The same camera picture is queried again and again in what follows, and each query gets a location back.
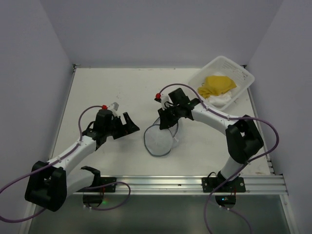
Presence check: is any white mesh laundry bag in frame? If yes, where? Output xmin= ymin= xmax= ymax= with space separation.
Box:
xmin=143 ymin=117 xmax=180 ymax=157

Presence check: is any yellow bra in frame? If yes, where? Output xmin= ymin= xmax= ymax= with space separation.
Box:
xmin=197 ymin=76 xmax=237 ymax=98

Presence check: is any white bra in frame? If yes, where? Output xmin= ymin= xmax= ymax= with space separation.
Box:
xmin=206 ymin=86 xmax=238 ymax=106

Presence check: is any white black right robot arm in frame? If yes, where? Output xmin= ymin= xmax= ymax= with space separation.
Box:
xmin=155 ymin=88 xmax=264 ymax=182

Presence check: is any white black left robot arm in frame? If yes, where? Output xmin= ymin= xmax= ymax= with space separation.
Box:
xmin=24 ymin=109 xmax=140 ymax=212

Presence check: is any white plastic basket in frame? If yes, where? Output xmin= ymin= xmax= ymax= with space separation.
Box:
xmin=188 ymin=56 xmax=255 ymax=111

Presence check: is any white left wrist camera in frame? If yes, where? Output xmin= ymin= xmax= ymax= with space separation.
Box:
xmin=101 ymin=102 xmax=119 ymax=117

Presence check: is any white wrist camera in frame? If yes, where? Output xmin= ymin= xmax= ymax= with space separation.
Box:
xmin=154 ymin=93 xmax=171 ymax=110
xmin=101 ymin=102 xmax=119 ymax=117

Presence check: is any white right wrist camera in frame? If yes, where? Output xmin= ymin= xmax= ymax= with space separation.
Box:
xmin=154 ymin=93 xmax=171 ymax=110

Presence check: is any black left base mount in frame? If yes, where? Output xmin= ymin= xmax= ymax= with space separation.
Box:
xmin=79 ymin=166 xmax=117 ymax=207

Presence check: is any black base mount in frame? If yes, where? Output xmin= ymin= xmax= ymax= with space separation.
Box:
xmin=201 ymin=172 xmax=246 ymax=205
xmin=79 ymin=166 xmax=117 ymax=207

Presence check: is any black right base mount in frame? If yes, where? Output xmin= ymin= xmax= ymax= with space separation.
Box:
xmin=201 ymin=172 xmax=246 ymax=205

